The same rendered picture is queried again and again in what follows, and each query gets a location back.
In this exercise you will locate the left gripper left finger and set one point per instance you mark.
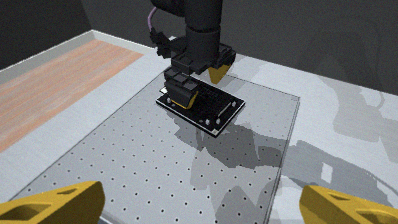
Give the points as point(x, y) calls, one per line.
point(80, 203)

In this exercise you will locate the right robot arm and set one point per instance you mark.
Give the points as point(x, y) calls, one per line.
point(199, 14)

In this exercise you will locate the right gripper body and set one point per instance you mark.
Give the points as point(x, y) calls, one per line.
point(204, 50)

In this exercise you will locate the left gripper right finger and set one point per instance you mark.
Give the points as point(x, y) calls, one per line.
point(319, 205)

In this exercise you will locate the white sign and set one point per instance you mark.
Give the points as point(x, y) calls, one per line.
point(163, 90)

